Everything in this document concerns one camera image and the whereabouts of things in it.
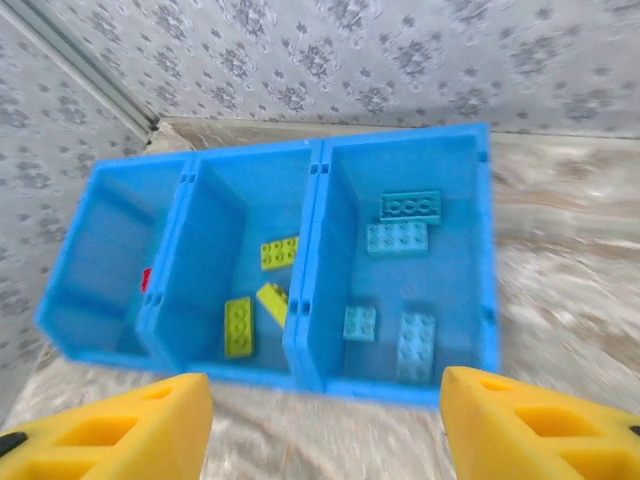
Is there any small blue lego brick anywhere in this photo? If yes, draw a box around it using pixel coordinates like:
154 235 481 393
342 304 379 343

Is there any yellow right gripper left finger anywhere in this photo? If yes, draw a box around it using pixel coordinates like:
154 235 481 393
0 372 215 480

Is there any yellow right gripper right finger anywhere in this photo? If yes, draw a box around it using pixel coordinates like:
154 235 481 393
438 365 640 480

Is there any aluminium frame post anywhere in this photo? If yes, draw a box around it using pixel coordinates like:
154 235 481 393
0 0 161 146

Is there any green lego brick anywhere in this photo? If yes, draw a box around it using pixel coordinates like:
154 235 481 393
223 296 255 360
255 282 290 329
260 236 300 272

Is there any thin table edge strip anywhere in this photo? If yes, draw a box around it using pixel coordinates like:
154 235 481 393
158 116 640 140

